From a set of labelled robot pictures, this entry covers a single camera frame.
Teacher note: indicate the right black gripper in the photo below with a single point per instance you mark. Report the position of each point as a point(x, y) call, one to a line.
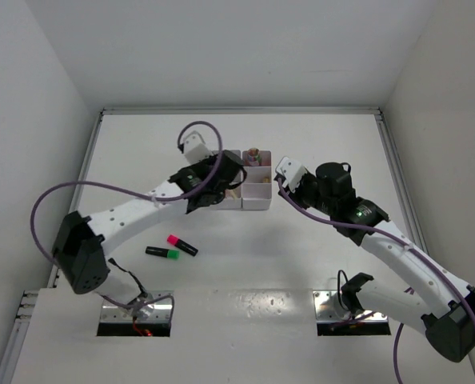
point(307, 178)

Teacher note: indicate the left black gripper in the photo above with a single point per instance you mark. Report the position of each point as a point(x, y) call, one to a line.
point(197, 166)

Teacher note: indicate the colourful glue stick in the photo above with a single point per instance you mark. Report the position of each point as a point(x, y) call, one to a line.
point(253, 157)

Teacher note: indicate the pink cap black highlighter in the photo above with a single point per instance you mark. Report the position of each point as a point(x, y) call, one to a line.
point(182, 245)

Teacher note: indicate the green cap black highlighter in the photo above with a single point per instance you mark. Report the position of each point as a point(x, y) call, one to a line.
point(162, 252)

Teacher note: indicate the yellow slim highlighter pen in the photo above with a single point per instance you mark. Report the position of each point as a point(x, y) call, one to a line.
point(233, 194)

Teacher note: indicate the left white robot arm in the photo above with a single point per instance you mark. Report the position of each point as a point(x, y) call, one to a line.
point(84, 244)

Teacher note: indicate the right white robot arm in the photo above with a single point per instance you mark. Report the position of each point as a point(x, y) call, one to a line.
point(443, 306)

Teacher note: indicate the left white divided container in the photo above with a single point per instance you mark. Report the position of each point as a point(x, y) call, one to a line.
point(229, 203)

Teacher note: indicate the white divided container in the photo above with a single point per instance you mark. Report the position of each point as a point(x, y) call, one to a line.
point(255, 194)
point(229, 203)

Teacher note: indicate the right white divided container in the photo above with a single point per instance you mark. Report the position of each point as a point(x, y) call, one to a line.
point(255, 194)

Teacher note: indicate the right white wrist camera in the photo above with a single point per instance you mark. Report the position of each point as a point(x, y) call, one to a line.
point(290, 172)

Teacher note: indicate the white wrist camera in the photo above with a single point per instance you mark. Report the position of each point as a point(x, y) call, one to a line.
point(194, 148)
point(290, 172)

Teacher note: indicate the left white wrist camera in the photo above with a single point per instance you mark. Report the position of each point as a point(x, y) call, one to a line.
point(194, 148)

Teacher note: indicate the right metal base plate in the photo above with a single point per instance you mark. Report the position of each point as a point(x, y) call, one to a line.
point(329, 311)

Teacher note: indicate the metal base plate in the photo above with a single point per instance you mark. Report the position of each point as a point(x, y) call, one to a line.
point(329, 311)
point(154, 307)

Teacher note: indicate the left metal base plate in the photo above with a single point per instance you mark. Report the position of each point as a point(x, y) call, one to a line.
point(154, 307)

